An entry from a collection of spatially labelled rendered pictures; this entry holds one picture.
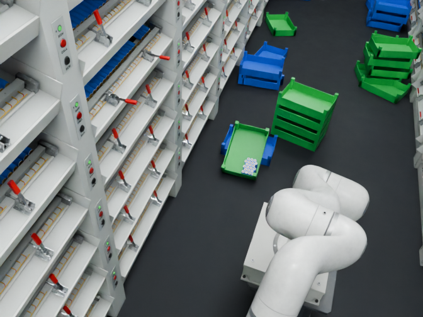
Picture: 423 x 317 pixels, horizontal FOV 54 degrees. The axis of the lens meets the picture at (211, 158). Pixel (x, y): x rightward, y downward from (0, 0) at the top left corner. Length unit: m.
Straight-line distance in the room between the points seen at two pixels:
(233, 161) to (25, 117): 1.60
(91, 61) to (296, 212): 0.63
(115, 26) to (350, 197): 0.84
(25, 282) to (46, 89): 0.49
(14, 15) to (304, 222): 0.71
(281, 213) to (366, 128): 2.04
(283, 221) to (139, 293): 1.13
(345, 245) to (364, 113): 2.20
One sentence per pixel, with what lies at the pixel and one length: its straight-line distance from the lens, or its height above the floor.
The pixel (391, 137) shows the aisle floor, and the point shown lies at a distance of 2.91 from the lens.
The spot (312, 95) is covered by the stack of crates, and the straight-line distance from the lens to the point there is 2.63.
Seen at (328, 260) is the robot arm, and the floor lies 1.00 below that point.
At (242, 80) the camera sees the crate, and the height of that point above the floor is 0.04.
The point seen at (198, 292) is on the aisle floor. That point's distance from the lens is 1.93.
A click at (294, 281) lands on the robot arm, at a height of 1.03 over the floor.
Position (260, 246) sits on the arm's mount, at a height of 0.39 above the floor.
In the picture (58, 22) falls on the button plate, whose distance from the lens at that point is 0.95.
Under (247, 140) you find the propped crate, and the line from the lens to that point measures 2.43.
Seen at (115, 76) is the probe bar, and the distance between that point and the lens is 1.34.
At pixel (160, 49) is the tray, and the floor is 0.94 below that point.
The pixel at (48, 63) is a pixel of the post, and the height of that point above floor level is 1.23.
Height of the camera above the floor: 1.71
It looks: 45 degrees down
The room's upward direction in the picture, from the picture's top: 4 degrees clockwise
